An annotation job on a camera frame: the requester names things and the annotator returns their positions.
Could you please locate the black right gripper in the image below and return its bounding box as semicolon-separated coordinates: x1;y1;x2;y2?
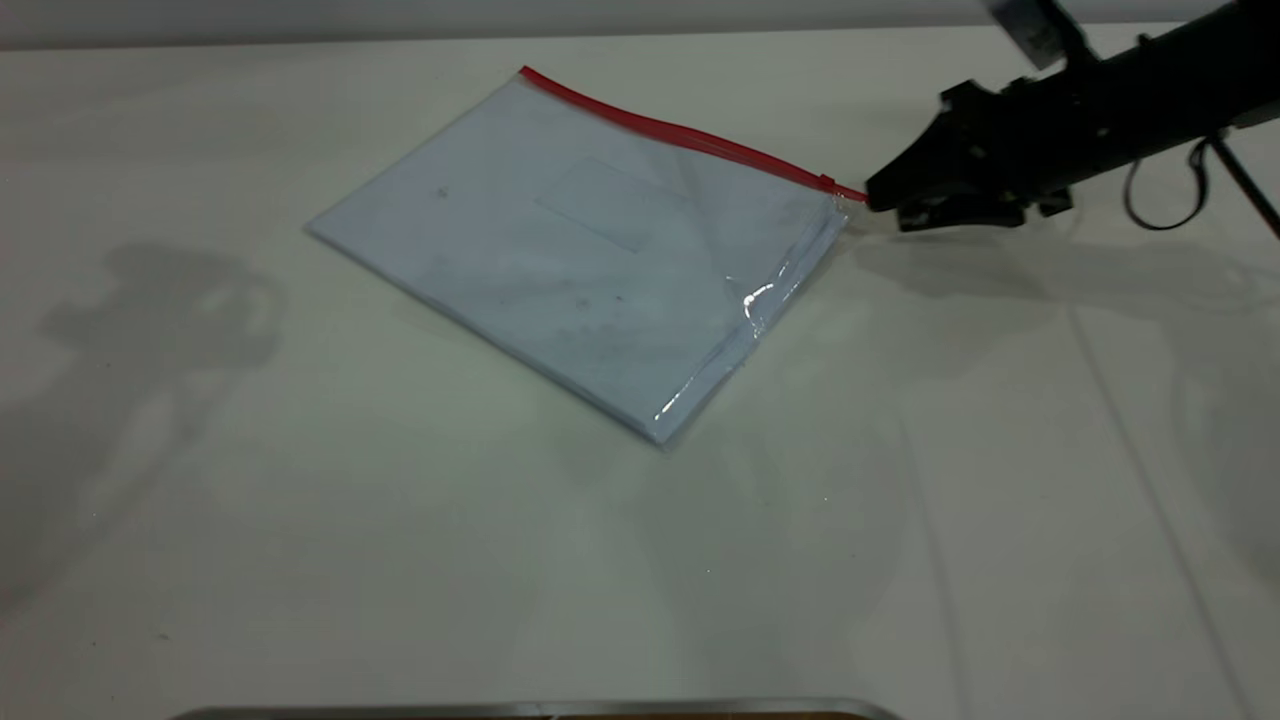
864;72;1096;234

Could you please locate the silver metal rim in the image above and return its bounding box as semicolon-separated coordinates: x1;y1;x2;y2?
170;697;903;720

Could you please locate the thin black cable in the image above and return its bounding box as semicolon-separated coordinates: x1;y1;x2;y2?
1208;135;1280;241

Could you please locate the clear plastic bag red zipper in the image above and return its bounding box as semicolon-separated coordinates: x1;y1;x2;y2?
305;66;871;448

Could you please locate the black looped cable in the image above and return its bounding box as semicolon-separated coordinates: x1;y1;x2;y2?
1123;138;1213;233

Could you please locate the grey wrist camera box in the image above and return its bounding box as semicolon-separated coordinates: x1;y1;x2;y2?
983;0;1093;71

